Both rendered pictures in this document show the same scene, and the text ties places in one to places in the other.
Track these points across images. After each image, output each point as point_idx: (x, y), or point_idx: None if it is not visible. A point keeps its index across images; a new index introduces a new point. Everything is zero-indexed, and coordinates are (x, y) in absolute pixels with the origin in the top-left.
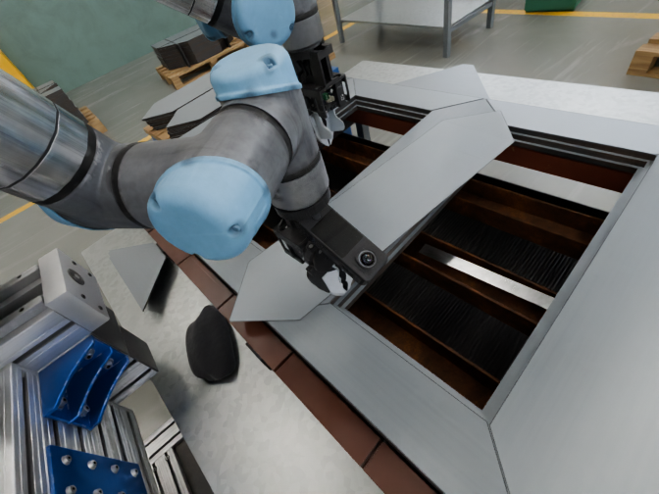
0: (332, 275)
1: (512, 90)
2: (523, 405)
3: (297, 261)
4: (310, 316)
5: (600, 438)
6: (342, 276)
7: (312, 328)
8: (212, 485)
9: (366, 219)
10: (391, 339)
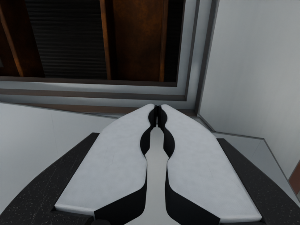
0: (196, 178)
1: None
2: None
3: (156, 208)
4: (245, 128)
5: None
6: (148, 139)
7: (272, 106)
8: None
9: (0, 174)
10: (136, 19)
